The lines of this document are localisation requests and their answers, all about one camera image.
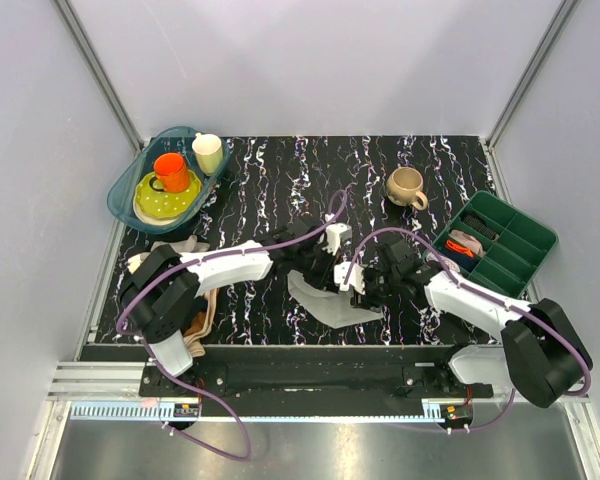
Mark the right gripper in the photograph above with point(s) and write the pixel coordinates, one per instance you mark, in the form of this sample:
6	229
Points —
368	300

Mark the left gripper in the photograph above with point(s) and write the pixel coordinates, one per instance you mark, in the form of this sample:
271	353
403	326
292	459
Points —
326	279

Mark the grey underwear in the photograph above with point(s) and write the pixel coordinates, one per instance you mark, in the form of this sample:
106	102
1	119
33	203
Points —
334	310

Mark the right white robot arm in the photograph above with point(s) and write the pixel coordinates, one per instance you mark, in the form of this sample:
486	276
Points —
538	352

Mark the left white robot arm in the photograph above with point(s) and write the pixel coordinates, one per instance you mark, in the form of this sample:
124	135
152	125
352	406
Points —
168	288

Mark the red white rolled underwear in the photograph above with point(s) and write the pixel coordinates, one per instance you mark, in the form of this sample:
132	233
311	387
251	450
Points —
443	260

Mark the orange black rolled underwear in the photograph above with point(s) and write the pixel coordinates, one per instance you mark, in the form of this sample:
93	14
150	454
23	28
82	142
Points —
459	248

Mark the navy blue rolled underwear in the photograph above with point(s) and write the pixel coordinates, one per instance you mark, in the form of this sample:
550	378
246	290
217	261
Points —
464	262

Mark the pinkish beige rolled underwear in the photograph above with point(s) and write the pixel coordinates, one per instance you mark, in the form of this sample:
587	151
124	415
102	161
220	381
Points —
468	241

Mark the black white striped rolled underwear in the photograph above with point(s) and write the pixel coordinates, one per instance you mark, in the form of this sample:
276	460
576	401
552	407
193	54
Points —
486	227

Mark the beige ceramic mug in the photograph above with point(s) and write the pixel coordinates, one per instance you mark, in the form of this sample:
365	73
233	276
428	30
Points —
404	188

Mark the green plastic divided organizer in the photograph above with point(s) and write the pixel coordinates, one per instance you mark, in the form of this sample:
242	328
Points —
511	262

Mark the light grey garment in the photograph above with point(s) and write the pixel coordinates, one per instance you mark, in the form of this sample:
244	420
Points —
191	245

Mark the beige tan garment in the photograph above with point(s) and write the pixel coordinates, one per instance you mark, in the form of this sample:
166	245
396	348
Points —
201	325

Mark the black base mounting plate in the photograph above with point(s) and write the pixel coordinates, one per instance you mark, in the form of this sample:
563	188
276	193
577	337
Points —
319	381

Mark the cream yellow cup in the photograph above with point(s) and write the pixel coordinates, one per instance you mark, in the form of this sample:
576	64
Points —
208	150

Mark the yellow green dotted plate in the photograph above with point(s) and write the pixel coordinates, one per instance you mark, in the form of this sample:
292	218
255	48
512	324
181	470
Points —
152	204

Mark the orange cup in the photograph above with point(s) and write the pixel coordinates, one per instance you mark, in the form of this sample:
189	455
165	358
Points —
171	174

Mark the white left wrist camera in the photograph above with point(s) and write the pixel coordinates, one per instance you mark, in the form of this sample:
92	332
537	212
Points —
334	236

